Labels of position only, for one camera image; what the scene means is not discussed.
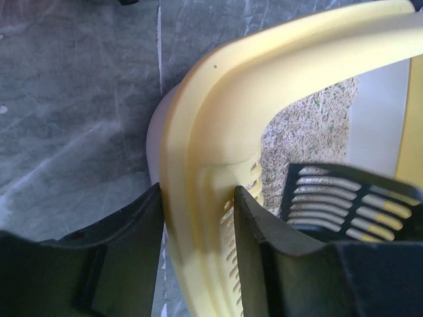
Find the black litter scoop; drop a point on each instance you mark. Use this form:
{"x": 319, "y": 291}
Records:
{"x": 331, "y": 202}

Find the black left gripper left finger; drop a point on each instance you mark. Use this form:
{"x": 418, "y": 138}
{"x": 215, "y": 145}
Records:
{"x": 106, "y": 269}

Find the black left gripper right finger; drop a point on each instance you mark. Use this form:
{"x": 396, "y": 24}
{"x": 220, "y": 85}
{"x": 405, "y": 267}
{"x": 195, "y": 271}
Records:
{"x": 284, "y": 272}

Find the yellow litter box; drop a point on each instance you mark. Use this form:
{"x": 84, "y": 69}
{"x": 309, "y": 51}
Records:
{"x": 211, "y": 125}

